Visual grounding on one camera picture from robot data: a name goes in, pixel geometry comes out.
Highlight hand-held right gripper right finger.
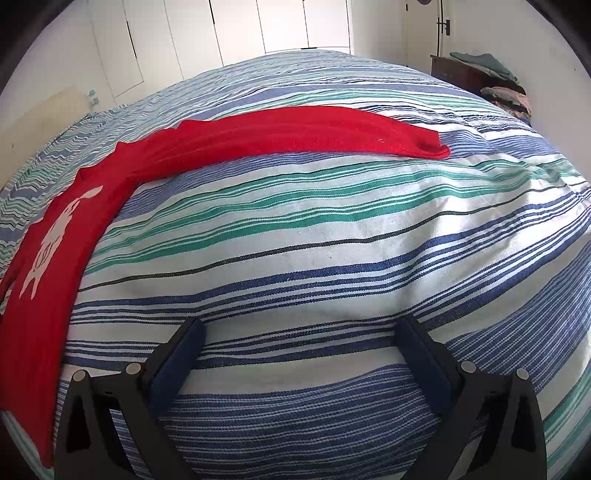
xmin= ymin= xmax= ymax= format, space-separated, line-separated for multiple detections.
xmin=397 ymin=316 xmax=547 ymax=480

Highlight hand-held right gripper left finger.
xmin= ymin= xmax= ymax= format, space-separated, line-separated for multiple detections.
xmin=54 ymin=318 xmax=206 ymax=480

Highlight red sweater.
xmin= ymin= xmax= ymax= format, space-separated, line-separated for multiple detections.
xmin=0 ymin=105 xmax=451 ymax=467

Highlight pile of mixed clothes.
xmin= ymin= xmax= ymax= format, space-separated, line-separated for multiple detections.
xmin=480 ymin=85 xmax=533 ymax=121

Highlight striped duvet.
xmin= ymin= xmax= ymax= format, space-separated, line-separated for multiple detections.
xmin=0 ymin=50 xmax=591 ymax=480

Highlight beige headboard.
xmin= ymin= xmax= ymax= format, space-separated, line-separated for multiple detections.
xmin=0 ymin=88 xmax=91 ymax=191

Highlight dark wooden dresser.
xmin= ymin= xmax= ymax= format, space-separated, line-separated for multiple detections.
xmin=430 ymin=54 xmax=522 ymax=99

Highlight green folded cloth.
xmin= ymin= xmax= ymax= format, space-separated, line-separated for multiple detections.
xmin=450 ymin=52 xmax=520 ymax=84

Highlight white wardrobe doors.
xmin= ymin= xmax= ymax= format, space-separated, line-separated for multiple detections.
xmin=88 ymin=0 xmax=352 ymax=99

